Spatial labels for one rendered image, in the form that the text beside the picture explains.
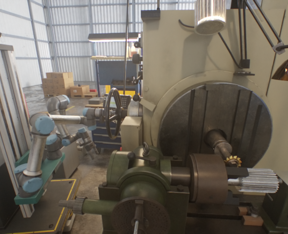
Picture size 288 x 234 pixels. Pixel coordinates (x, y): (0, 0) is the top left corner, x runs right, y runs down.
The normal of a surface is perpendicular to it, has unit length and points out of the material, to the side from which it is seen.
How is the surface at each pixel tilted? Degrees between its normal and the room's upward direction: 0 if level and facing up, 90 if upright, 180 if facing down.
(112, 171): 50
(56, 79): 90
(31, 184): 97
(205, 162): 17
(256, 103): 90
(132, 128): 90
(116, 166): 36
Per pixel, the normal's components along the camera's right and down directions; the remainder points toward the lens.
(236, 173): -0.05, -0.59
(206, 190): -0.09, 0.10
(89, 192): 0.00, -0.95
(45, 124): 0.79, 0.07
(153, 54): -0.09, 0.32
